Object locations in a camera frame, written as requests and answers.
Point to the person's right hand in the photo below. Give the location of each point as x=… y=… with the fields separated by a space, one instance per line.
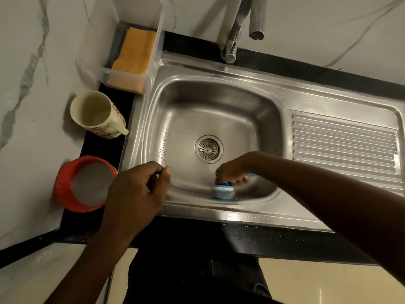
x=234 y=170

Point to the person's left hand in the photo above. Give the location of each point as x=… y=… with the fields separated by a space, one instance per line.
x=136 y=199

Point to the blue brush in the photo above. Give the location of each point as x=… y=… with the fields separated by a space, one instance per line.
x=223 y=190

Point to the stainless steel sink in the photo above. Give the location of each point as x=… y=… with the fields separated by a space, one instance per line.
x=221 y=123

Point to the orange sponge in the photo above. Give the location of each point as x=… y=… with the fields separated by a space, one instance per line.
x=136 y=52

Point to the person's right forearm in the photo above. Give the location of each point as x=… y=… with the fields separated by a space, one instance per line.
x=332 y=199

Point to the person's left forearm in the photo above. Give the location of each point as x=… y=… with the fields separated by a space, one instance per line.
x=85 y=272

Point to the person's black clothing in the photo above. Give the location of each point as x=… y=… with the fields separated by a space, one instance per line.
x=196 y=278

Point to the round metal drain strainer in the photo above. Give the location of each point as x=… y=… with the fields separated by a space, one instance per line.
x=208 y=149

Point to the red round soap tub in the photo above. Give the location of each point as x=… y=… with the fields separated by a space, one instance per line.
x=63 y=183

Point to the cream floral mug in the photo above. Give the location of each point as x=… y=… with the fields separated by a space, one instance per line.
x=91 y=112

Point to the grey metal appliance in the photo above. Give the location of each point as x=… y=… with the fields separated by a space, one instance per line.
x=47 y=275

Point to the chrome faucet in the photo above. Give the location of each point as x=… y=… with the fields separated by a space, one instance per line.
x=237 y=28

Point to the clear plastic container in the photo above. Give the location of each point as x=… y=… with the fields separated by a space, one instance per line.
x=95 y=50

